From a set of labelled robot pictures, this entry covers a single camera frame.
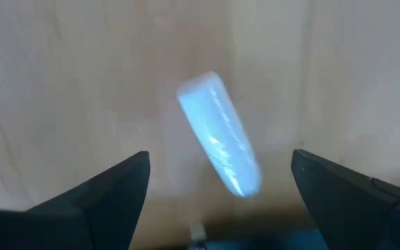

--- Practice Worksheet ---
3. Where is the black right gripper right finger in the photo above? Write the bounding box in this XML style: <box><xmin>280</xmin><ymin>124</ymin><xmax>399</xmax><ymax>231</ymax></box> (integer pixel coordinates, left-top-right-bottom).
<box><xmin>290</xmin><ymin>148</ymin><xmax>400</xmax><ymax>250</ymax></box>

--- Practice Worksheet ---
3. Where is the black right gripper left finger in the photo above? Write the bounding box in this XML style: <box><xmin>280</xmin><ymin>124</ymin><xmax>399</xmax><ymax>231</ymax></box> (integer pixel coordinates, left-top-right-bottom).
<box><xmin>0</xmin><ymin>150</ymin><xmax>151</xmax><ymax>250</ymax></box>

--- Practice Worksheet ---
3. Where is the white gauze roll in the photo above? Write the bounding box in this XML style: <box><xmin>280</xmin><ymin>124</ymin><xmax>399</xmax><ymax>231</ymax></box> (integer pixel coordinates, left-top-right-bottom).
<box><xmin>175</xmin><ymin>70</ymin><xmax>264</xmax><ymax>199</ymax></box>

